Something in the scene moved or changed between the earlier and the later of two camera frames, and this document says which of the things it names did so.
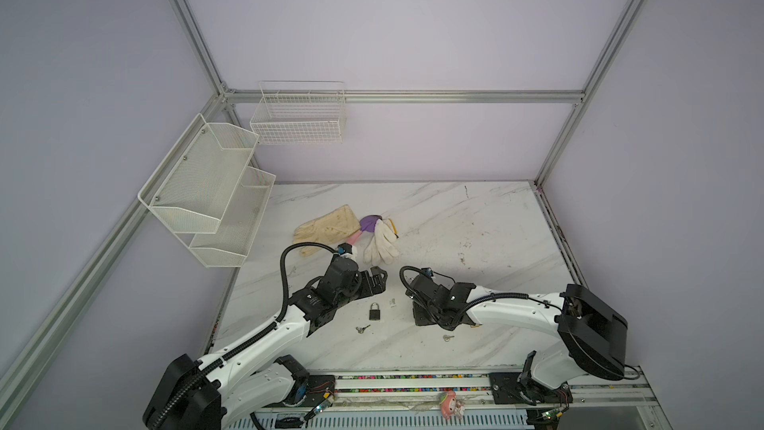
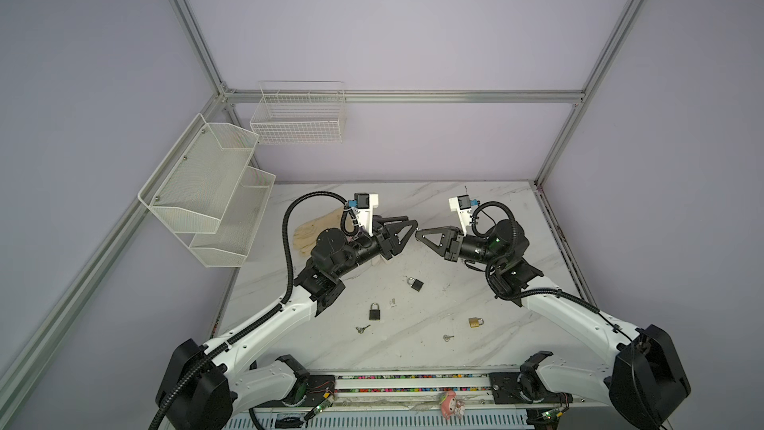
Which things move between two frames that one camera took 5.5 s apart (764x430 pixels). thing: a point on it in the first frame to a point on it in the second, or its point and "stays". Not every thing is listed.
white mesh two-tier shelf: [208, 192] stays
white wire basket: [299, 112] stays
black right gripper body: [423, 317] to [454, 249]
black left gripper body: [361, 287] to [380, 241]
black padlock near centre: [374, 315] stays
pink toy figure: [452, 406] stays
